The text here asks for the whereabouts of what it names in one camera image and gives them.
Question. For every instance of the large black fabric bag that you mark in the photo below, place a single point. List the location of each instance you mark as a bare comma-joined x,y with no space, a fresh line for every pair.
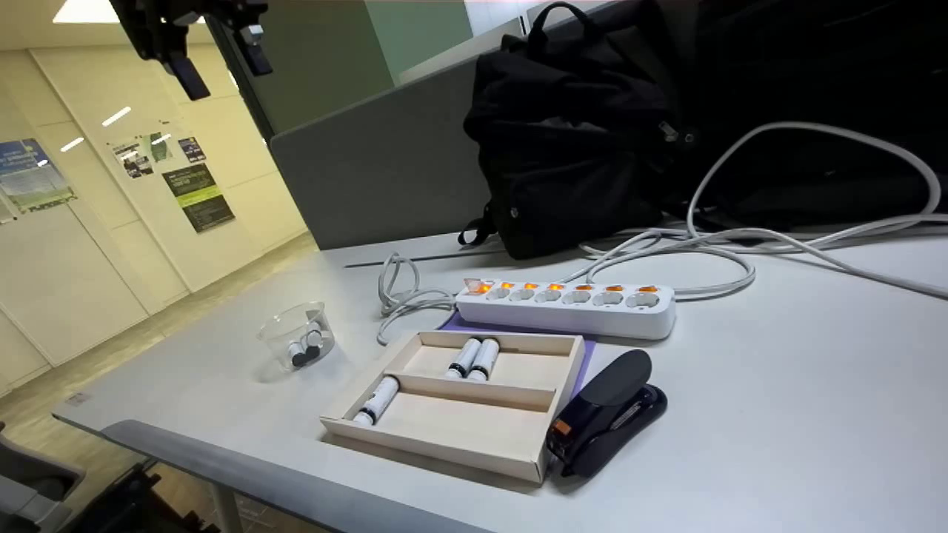
820,91

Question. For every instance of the grey and black chair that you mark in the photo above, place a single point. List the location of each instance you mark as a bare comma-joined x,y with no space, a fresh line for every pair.
60,491

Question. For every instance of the ceiling light panel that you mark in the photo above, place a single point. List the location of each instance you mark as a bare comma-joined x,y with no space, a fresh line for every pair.
88,10

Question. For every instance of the white power strip orange switches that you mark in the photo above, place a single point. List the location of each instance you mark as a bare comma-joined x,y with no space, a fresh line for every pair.
564,309

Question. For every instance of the blue wall poster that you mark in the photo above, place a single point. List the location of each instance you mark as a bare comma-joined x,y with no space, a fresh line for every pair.
30,174

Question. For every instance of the small photo wall notice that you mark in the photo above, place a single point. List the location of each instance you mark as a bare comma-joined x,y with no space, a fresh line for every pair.
134,162
190,150
159,146

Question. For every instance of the black wall poster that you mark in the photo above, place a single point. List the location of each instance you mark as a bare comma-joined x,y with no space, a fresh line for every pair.
210,215

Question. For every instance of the green and black poster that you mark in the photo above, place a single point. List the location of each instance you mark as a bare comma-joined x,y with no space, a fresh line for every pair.
190,184

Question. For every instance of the black backpack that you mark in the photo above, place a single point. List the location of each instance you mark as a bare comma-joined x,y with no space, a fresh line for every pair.
567,137

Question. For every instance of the wooden two-compartment tray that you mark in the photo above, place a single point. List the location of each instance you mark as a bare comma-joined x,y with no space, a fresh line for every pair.
463,418

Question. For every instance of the black stapler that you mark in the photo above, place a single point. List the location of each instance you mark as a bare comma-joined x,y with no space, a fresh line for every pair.
608,415

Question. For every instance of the white battery left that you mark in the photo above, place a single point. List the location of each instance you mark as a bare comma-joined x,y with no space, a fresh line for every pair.
379,402

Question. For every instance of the grey partition panel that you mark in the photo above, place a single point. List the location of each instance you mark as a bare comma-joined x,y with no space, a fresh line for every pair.
395,168

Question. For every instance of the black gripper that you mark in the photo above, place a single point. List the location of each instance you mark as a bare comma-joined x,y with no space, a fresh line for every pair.
179,20

